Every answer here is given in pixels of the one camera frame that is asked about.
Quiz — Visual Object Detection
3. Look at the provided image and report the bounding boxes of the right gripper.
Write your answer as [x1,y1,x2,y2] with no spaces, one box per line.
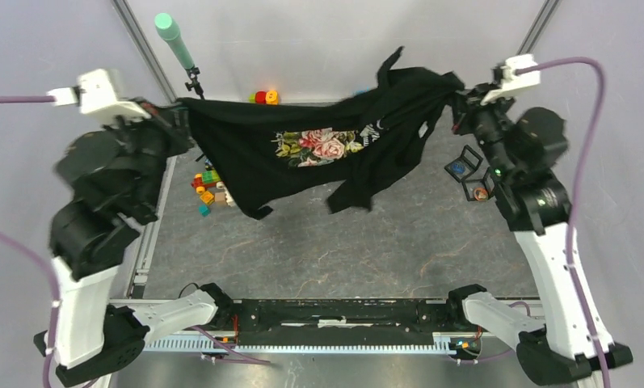
[451,80,520,182]

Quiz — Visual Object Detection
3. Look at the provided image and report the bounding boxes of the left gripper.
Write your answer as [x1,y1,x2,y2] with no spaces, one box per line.
[109,94,201,213]

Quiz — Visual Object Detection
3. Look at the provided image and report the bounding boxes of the blue round brooch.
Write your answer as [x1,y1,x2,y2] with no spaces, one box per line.
[451,162,466,175]

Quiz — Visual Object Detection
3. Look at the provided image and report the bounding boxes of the black floral t-shirt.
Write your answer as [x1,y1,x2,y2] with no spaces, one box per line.
[180,52,465,220]

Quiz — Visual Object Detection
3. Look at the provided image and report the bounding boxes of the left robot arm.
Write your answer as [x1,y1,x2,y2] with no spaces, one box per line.
[34,99,233,387]

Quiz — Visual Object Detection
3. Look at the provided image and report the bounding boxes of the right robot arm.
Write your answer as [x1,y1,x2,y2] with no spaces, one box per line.
[445,83,633,387]

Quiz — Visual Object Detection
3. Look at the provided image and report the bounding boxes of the red duplo car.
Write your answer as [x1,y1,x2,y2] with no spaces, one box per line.
[191,170,225,195]

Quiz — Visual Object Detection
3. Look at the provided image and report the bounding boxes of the yellow duplo brick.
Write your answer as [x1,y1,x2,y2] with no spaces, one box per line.
[199,191,215,206]

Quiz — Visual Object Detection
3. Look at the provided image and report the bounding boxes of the teal block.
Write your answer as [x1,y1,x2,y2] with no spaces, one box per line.
[198,205,211,217]

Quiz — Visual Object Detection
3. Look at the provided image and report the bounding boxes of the red yellow green toy rings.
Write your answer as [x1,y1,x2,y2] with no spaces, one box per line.
[248,88,280,106]

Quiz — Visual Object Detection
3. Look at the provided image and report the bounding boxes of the green microphone on stand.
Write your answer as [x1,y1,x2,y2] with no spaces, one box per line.
[154,13,204,99]

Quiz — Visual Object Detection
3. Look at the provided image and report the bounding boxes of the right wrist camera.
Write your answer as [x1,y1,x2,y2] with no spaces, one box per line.
[480,53,541,106]

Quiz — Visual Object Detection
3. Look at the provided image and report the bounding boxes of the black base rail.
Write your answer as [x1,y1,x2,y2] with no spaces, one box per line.
[200,298,485,347]

